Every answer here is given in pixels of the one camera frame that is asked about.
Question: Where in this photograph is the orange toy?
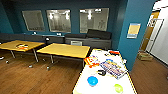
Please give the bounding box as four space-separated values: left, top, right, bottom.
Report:
84 55 101 69

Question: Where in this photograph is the yellow air hockey table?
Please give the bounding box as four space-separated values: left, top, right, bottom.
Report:
72 48 138 94

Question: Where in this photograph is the red toy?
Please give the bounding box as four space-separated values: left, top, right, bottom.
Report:
108 50 121 56

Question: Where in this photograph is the framed yellow wall notice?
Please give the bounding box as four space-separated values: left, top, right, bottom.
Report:
126 22 142 40

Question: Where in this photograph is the colourful toy pile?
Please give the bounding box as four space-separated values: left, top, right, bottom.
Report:
99 58 128 80

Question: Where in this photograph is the blue bowl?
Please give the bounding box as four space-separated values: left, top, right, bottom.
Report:
86 75 99 88

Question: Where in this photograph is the woven basket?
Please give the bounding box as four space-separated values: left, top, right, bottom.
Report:
137 51 154 62

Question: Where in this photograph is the large interior window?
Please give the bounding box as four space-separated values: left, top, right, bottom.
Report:
21 9 45 32
46 8 72 33
79 7 110 34

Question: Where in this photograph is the orange paper packet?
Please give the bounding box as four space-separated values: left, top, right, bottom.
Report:
14 43 30 51

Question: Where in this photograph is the green bowl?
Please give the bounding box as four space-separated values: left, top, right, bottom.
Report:
113 83 124 94

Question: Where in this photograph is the dark grey bench sofa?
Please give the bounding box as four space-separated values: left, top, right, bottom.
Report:
0 32 66 45

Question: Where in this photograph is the wooden door frame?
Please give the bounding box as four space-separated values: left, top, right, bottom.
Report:
139 11 161 54

